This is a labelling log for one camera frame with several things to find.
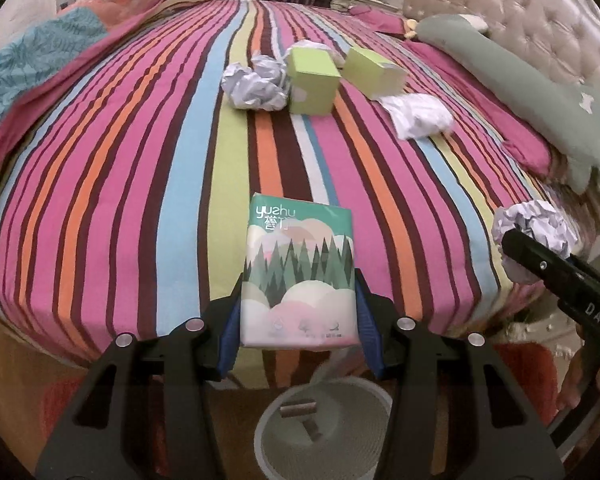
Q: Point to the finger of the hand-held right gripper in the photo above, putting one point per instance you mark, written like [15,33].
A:
[530,255]

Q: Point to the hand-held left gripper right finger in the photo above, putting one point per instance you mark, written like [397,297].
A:
[367,320]

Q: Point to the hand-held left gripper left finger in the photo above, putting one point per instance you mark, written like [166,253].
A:
[227,345]

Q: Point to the white paper ball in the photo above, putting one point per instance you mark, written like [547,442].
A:
[270,80]
[239,84]
[307,45]
[535,220]

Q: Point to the forest print tissue packet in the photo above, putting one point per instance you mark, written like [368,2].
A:
[300,270]

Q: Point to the white round waste bin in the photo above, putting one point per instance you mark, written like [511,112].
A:
[330,450]

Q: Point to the light green cardboard box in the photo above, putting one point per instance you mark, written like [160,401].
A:
[372,72]
[312,82]

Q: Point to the person's right hand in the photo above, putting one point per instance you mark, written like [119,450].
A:
[574,372]

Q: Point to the brown wrapper piece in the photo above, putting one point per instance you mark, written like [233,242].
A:
[313,432]
[298,409]

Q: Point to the pink pillow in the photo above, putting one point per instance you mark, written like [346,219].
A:
[377,21]
[490,120]

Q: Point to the long green pillow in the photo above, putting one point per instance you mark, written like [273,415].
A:
[530,80]

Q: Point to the crumpled white paper sheet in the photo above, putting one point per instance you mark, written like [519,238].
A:
[417,116]

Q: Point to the striped multicolour bed sheet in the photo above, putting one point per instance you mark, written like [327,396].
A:
[130,185]

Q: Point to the tufted beige headboard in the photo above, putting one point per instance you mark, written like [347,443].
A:
[530,5]

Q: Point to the cream nightstand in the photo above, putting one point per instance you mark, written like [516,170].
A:
[365,1]

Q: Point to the orange teal folded quilt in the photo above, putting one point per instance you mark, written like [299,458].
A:
[40,60]

